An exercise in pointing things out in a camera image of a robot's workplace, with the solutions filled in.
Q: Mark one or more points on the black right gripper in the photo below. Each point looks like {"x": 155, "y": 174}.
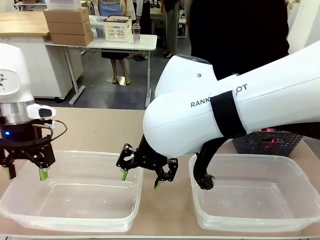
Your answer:
{"x": 150, "y": 160}

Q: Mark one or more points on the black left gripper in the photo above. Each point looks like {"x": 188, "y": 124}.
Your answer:
{"x": 20, "y": 135}

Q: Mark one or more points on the clear plastic bin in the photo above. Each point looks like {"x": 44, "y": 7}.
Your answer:
{"x": 72, "y": 187}
{"x": 252, "y": 192}

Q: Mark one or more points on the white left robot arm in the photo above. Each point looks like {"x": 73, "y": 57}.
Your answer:
{"x": 10, "y": 72}

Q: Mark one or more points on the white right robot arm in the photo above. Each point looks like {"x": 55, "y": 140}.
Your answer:
{"x": 250, "y": 100}

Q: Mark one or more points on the dark woven plastic basket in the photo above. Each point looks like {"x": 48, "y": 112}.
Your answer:
{"x": 267, "y": 141}

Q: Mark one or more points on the wooden top white cabinet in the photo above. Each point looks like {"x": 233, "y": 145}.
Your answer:
{"x": 30, "y": 50}

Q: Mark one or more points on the white folding table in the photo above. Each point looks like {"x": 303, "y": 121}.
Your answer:
{"x": 145, "y": 41}

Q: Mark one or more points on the clear drink bottle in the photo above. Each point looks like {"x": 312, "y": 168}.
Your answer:
{"x": 136, "y": 32}

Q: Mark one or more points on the brown cardboard box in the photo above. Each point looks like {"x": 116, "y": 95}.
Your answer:
{"x": 66, "y": 15}
{"x": 68, "y": 27}
{"x": 71, "y": 38}

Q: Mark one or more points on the cream slotted plastic crate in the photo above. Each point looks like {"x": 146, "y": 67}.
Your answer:
{"x": 117, "y": 28}

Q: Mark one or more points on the bystander in grey trousers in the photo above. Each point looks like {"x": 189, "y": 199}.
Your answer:
{"x": 172, "y": 25}

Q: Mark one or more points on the clear storage container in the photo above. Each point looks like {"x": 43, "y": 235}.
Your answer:
{"x": 96, "y": 26}

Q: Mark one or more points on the person in black clothes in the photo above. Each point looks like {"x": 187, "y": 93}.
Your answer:
{"x": 237, "y": 35}

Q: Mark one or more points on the bystander in blue top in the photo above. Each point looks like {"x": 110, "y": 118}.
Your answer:
{"x": 117, "y": 7}

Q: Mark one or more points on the white boxes stack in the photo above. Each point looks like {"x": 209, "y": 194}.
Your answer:
{"x": 63, "y": 3}

